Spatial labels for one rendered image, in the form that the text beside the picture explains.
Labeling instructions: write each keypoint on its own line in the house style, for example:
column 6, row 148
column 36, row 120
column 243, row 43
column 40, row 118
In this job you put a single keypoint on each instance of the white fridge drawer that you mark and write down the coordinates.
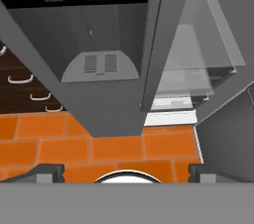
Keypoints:
column 172, row 117

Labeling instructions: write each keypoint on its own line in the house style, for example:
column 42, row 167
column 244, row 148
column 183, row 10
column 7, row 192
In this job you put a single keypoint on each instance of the dark wood drawer front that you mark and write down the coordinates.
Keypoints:
column 23, row 107
column 13, row 72
column 16, row 93
column 8, row 60

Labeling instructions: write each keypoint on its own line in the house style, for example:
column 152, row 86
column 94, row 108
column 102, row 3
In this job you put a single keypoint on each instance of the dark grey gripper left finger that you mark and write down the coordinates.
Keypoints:
column 49, row 171

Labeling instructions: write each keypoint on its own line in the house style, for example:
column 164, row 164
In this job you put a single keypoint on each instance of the clear glass fridge shelf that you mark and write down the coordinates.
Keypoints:
column 185, row 82
column 198, row 46

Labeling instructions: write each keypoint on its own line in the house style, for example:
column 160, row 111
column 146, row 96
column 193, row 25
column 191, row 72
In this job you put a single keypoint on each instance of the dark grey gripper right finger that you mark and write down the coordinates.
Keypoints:
column 202, row 171

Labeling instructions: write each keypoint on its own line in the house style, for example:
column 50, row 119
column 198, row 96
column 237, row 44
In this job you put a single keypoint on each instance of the white round black-rimmed thing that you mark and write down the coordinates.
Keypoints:
column 127, row 179

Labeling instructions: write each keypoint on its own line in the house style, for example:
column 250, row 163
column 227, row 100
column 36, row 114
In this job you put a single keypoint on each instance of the plain grey fridge door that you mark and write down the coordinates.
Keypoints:
column 228, row 142

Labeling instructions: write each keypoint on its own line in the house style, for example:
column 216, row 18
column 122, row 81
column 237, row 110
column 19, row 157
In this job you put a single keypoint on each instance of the grey fridge body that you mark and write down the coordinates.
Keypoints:
column 228, row 10

